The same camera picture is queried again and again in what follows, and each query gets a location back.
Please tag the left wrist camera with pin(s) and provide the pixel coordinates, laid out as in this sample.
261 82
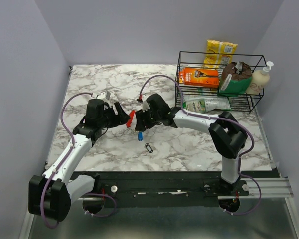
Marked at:
105 95

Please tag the yellow snack packet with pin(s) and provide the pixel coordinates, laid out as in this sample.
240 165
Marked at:
219 53

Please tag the brown green bag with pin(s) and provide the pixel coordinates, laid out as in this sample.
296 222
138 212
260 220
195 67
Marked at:
235 79

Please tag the green white flat pouch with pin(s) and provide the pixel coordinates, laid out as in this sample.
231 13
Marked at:
202 104

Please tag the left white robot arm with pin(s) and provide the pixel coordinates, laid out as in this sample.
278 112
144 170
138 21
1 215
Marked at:
51 194

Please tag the orange razor box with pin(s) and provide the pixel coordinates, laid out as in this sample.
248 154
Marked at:
202 77

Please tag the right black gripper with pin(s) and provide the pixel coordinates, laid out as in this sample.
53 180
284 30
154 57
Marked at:
140 116

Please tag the black mounting base rail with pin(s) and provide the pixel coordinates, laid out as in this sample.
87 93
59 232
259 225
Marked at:
163 189

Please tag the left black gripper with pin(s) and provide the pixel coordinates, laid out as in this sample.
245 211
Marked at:
121 117

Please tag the blue key tag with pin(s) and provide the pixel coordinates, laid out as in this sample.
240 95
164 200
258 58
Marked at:
140 136

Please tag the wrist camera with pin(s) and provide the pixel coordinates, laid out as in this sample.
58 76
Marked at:
105 95
145 106

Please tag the black wire basket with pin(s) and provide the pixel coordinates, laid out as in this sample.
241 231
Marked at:
238 102

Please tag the aluminium extrusion rail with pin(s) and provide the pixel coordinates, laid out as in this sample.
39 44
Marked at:
270 188

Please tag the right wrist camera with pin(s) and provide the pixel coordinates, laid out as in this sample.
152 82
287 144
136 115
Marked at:
145 106

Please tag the cream lotion pump bottle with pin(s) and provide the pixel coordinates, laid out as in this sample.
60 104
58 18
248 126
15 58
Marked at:
259 79

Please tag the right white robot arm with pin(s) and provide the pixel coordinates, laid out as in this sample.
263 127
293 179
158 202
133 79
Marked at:
227 135

